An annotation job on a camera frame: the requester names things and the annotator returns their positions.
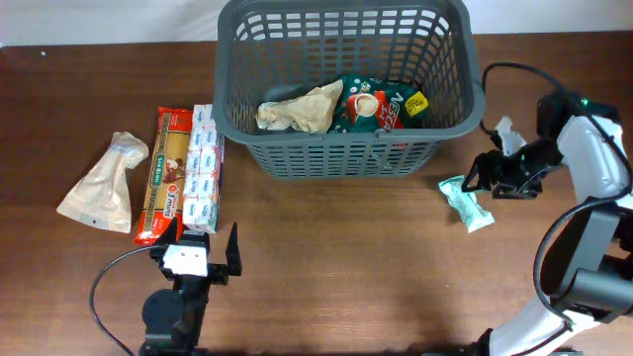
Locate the Kleenex tissue multipack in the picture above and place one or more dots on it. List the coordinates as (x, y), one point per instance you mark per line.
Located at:
(204, 171)

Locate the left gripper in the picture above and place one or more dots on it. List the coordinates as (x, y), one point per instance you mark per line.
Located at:
(220, 273)

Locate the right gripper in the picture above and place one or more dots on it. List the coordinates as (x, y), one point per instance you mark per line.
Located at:
(488, 166)

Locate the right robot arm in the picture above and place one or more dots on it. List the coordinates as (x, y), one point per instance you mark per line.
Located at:
(579, 285)

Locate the green Nescafe coffee bag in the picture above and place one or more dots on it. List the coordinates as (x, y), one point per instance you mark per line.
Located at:
(367, 105)

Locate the San Remo spaghetti packet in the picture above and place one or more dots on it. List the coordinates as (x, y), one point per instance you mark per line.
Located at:
(163, 200)

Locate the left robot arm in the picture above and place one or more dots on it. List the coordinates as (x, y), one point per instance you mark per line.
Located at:
(174, 317)

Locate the beige paper pouch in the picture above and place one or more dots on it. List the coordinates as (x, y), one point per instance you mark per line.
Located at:
(311, 113)
(101, 198)

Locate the teal small snack packet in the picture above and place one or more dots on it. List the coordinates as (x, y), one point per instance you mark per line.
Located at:
(466, 205)

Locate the grey plastic basket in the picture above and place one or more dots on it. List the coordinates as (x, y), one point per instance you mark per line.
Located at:
(274, 50)

